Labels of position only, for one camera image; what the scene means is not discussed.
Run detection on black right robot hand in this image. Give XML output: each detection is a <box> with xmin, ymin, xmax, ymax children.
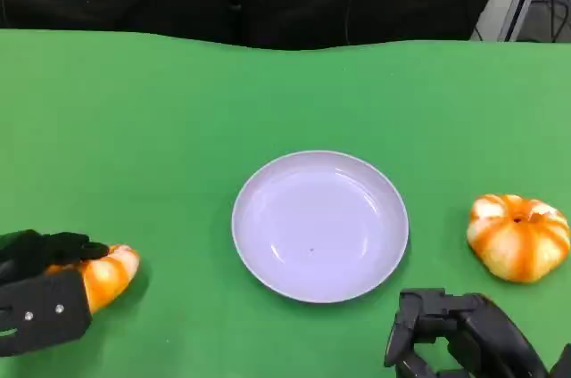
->
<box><xmin>384</xmin><ymin>287</ymin><xmax>550</xmax><ymax>378</ymax></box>

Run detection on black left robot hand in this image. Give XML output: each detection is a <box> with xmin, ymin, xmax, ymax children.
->
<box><xmin>0</xmin><ymin>229</ymin><xmax>111</xmax><ymax>357</ymax></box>

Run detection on lilac plate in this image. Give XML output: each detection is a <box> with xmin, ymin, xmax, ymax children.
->
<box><xmin>230</xmin><ymin>149</ymin><xmax>410</xmax><ymax>304</ymax></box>

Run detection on green table cloth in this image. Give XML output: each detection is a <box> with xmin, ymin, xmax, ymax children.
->
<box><xmin>0</xmin><ymin>29</ymin><xmax>571</xmax><ymax>378</ymax></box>

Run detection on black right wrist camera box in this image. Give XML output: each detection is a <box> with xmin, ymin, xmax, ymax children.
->
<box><xmin>550</xmin><ymin>341</ymin><xmax>571</xmax><ymax>378</ymax></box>

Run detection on black floor cables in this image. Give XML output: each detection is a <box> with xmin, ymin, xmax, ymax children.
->
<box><xmin>528</xmin><ymin>0</ymin><xmax>571</xmax><ymax>44</ymax></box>

